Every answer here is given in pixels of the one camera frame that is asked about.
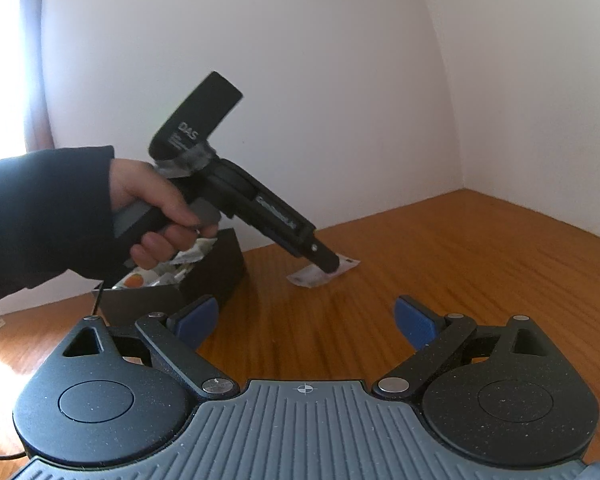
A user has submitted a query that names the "person's left forearm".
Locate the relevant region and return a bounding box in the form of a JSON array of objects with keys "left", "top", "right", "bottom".
[{"left": 0, "top": 146, "right": 118, "bottom": 311}]

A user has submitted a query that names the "white printed sachet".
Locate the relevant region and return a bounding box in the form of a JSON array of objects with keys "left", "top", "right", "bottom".
[{"left": 287, "top": 257, "right": 359, "bottom": 288}]

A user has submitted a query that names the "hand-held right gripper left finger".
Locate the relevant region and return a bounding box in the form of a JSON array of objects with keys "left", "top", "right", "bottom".
[{"left": 62, "top": 295, "right": 241, "bottom": 401}]

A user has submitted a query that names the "person's left hand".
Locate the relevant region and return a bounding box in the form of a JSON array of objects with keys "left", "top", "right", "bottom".
[{"left": 110, "top": 159, "right": 219, "bottom": 268}]

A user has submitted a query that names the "crinkled snack packet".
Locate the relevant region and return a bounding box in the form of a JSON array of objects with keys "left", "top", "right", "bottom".
[{"left": 167, "top": 237, "right": 217, "bottom": 273}]

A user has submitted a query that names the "black storage box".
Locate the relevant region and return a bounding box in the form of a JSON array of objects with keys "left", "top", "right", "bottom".
[{"left": 92, "top": 227, "right": 246, "bottom": 331}]

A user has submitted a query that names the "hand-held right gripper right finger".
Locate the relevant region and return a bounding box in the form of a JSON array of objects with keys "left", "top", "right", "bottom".
[{"left": 372, "top": 295, "right": 551, "bottom": 401}]

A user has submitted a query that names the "wooden desktop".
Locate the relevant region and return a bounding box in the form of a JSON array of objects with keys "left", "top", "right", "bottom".
[{"left": 0, "top": 187, "right": 600, "bottom": 466}]

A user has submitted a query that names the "clear plastic bottle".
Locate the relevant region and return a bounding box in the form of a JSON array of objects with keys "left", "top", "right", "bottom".
[{"left": 112, "top": 267, "right": 181, "bottom": 291}]

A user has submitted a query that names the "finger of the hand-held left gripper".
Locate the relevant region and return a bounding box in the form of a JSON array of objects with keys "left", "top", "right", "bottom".
[{"left": 300, "top": 239, "right": 342, "bottom": 276}]

